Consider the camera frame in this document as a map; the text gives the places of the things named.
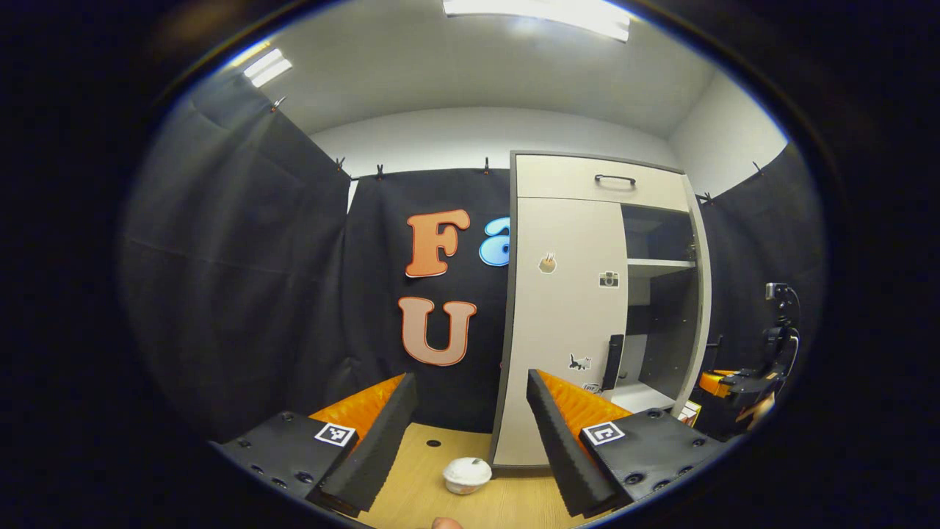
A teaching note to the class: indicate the small ceiling light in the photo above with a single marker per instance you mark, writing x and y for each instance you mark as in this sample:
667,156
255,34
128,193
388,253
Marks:
267,67

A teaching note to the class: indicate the beige cabinet drawer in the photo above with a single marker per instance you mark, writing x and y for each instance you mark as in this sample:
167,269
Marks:
565,180

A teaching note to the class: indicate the black backdrop cloth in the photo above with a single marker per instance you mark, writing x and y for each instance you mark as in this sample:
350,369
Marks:
242,294

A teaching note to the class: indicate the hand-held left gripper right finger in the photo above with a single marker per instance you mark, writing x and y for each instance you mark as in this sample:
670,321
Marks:
562,448

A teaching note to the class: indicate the long ceiling light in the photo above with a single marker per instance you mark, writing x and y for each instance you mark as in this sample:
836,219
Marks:
536,11

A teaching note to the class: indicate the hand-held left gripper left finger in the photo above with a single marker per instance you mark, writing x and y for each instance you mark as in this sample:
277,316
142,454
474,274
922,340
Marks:
382,441

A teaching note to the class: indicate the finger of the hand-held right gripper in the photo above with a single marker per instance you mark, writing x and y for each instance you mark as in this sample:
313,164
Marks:
716,382

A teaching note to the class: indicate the beige cabinet door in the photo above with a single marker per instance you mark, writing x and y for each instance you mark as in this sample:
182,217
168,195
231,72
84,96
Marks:
701,294
565,323

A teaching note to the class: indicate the white cabinet shelf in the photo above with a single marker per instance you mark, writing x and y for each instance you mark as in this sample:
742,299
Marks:
661,265
637,397

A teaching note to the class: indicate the beige double-door shoe cabinet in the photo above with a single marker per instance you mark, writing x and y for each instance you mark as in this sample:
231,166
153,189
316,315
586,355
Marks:
565,316

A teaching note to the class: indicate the yellow book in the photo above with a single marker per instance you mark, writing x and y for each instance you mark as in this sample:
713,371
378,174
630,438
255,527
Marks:
689,414

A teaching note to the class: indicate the white lidded bowl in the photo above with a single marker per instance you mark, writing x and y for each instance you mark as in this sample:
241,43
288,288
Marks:
467,474

